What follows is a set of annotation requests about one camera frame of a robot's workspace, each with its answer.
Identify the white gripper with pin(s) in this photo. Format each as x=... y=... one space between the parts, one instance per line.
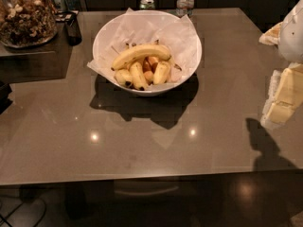
x=292 y=35

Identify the large top banana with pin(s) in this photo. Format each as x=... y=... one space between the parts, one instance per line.
x=139 y=52

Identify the small banana front right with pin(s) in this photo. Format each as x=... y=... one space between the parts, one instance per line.
x=161 y=72

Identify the small banana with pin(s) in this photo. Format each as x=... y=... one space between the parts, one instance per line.
x=161 y=72
x=139 y=81
x=124 y=78

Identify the orange-brown banana in middle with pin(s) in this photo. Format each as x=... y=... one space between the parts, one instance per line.
x=149 y=66

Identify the white bowl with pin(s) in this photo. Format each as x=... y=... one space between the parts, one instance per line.
x=147 y=52

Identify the small banana front middle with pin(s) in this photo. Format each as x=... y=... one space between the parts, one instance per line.
x=139 y=81

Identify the small banana front left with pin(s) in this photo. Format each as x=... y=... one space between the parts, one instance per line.
x=124 y=78

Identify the white paper liner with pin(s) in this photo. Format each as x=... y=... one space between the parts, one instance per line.
x=146 y=27

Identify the clear plastic water bottle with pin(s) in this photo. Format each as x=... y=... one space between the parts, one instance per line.
x=184 y=7

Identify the dark tray under jar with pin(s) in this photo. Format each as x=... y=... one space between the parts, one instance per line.
x=43 y=62

